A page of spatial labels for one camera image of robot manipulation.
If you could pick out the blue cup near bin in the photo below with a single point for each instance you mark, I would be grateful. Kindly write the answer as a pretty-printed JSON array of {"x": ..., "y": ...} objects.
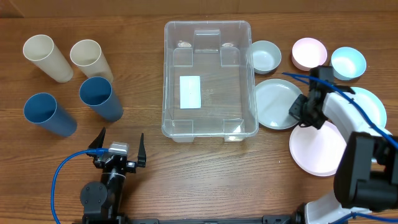
[{"x": 99, "y": 95}]

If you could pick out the clear plastic storage bin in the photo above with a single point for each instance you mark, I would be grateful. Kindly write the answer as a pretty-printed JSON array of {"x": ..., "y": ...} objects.
[{"x": 220, "y": 53}]

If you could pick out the grey plate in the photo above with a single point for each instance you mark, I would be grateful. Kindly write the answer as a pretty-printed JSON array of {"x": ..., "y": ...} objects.
[{"x": 274, "y": 97}]

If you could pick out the cream cup near bin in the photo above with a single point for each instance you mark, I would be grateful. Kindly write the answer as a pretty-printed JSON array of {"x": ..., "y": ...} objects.
[{"x": 88, "y": 56}]

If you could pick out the light blue plate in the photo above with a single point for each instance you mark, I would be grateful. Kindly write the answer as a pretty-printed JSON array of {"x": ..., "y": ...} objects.
[{"x": 371, "y": 105}]

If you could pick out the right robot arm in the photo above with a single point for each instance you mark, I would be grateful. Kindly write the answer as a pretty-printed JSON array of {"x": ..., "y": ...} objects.
[{"x": 366, "y": 177}]

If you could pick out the blue cup far left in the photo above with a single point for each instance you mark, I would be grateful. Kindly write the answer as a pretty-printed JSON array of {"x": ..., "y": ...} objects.
[{"x": 45, "y": 111}]

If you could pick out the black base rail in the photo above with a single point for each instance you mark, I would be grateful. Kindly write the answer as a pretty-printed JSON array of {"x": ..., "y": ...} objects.
[{"x": 266, "y": 219}]

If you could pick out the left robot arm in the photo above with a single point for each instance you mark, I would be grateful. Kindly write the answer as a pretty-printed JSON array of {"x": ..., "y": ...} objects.
[{"x": 101, "y": 200}]

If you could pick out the pink plate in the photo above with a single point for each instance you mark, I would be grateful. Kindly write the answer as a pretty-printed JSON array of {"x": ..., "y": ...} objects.
[{"x": 317, "y": 151}]

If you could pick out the white label in bin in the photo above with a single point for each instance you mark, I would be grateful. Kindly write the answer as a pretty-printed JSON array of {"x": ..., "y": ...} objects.
[{"x": 190, "y": 92}]

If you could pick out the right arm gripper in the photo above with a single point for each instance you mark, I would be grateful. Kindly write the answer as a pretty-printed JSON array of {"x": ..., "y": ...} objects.
[{"x": 296, "y": 111}]

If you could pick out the pink bowl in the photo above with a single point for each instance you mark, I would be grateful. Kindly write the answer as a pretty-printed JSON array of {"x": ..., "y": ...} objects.
[{"x": 308, "y": 53}]

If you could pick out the light blue bowl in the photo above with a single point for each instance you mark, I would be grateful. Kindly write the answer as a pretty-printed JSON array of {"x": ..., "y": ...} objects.
[{"x": 348, "y": 63}]

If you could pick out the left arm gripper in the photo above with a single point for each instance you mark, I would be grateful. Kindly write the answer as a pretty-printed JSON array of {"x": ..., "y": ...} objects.
[{"x": 141, "y": 157}]

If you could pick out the cream cup far left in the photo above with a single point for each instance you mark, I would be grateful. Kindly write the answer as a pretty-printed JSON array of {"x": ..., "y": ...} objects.
[{"x": 41, "y": 51}]

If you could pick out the grey bowl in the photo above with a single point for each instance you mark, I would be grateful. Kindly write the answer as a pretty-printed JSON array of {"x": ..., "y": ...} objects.
[{"x": 266, "y": 56}]

